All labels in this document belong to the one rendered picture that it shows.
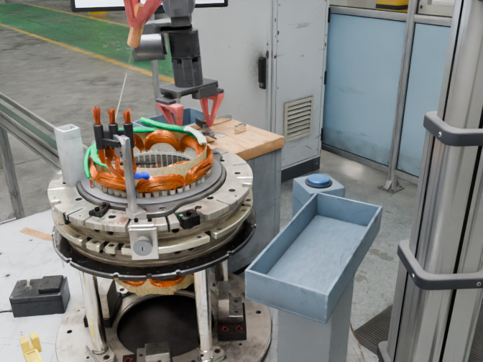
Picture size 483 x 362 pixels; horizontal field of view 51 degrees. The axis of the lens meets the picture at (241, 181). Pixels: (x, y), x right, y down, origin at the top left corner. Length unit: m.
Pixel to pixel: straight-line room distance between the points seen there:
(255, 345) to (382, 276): 1.67
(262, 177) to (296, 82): 2.17
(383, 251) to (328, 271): 2.02
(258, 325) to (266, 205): 0.28
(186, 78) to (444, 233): 0.54
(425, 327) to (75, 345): 0.61
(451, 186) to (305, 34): 2.42
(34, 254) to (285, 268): 0.73
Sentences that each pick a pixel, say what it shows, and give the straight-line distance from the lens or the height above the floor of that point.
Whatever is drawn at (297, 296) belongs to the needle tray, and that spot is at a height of 1.05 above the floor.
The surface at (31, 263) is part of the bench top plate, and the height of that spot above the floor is 0.78.
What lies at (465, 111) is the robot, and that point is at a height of 1.20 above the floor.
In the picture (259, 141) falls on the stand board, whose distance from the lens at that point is 1.05.
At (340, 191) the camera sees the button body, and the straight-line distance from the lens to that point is 0.93.
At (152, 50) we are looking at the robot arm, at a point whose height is 1.25.
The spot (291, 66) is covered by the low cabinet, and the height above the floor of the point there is 0.76.
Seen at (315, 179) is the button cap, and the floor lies 1.04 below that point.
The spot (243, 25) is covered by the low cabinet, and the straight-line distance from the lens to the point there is 3.17.
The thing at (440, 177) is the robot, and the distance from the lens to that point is 0.86.
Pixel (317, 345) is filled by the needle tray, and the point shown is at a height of 0.92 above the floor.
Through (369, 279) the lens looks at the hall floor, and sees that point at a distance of 2.51.
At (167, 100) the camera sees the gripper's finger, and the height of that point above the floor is 1.16.
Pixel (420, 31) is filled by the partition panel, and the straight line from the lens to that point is 3.10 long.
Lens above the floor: 1.43
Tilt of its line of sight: 25 degrees down
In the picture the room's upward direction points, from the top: 1 degrees counter-clockwise
